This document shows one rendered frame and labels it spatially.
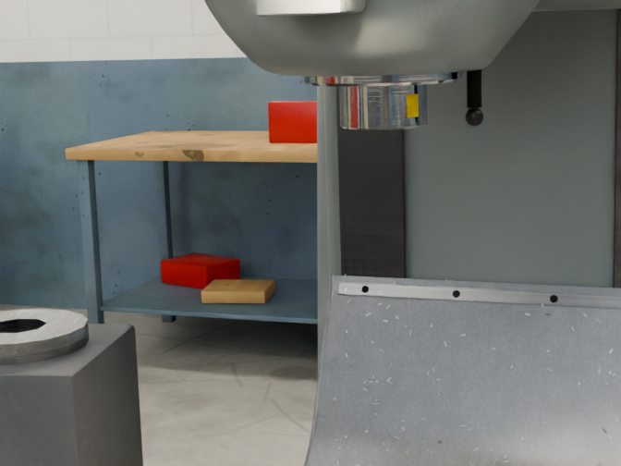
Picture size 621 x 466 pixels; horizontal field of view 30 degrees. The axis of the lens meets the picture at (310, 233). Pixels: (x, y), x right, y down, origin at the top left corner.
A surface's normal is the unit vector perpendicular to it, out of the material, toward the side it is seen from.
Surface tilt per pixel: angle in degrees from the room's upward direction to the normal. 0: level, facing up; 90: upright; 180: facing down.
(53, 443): 90
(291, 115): 90
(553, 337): 63
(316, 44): 111
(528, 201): 90
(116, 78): 90
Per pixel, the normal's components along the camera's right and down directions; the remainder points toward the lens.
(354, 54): -0.16, 0.79
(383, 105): -0.04, 0.18
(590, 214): -0.33, 0.18
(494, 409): -0.33, -0.29
